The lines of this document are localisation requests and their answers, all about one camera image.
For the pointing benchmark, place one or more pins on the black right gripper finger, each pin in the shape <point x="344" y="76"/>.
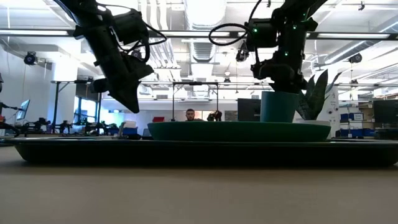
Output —
<point x="290" y="88"/>

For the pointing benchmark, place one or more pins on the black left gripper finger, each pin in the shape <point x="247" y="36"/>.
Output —
<point x="129" y="98"/>

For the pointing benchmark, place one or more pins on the green plastic cup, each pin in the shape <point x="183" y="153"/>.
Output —
<point x="278" y="107"/>

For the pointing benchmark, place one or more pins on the green plastic plate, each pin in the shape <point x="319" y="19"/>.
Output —
<point x="236" y="132"/>

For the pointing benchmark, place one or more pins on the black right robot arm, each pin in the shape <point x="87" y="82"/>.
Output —
<point x="295" y="34"/>

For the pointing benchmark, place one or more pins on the black background robot arm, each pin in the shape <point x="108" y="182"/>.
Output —
<point x="64" y="126"/>
<point x="214" y="116"/>
<point x="40" y="124"/>

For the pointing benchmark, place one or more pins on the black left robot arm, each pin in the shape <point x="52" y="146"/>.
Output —
<point x="99" y="37"/>

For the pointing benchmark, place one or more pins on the dark green serving tray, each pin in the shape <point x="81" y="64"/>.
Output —
<point x="199" y="154"/>

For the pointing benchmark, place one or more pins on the green plant in white pot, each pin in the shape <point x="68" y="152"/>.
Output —
<point x="315" y="99"/>

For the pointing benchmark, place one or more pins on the blue storage bin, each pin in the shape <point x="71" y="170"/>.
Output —
<point x="130" y="131"/>
<point x="360" y="132"/>

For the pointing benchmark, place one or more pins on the red box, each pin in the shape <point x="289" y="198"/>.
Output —
<point x="158" y="119"/>

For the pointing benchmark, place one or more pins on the black computer monitor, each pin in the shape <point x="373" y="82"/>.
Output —
<point x="248" y="110"/>
<point x="385" y="111"/>

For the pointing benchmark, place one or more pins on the person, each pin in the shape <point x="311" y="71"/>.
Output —
<point x="190" y="114"/>

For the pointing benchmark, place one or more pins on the blue lit monitor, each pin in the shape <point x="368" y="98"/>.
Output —
<point x="24" y="107"/>

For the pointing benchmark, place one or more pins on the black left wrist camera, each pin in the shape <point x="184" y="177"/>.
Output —
<point x="141" y="68"/>

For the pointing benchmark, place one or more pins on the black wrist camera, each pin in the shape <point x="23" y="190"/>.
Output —
<point x="141" y="68"/>
<point x="261" y="70"/>

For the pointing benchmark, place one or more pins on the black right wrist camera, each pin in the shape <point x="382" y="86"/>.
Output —
<point x="261" y="70"/>

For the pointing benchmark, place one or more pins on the black ceiling camera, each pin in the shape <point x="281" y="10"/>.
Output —
<point x="136" y="53"/>
<point x="242" y="55"/>
<point x="355" y="58"/>
<point x="31" y="58"/>

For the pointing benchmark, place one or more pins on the black background rig frame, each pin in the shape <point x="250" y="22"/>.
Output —
<point x="195" y="83"/>

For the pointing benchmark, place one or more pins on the silver ceiling duct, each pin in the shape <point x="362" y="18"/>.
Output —
<point x="357" y="46"/>
<point x="203" y="18"/>

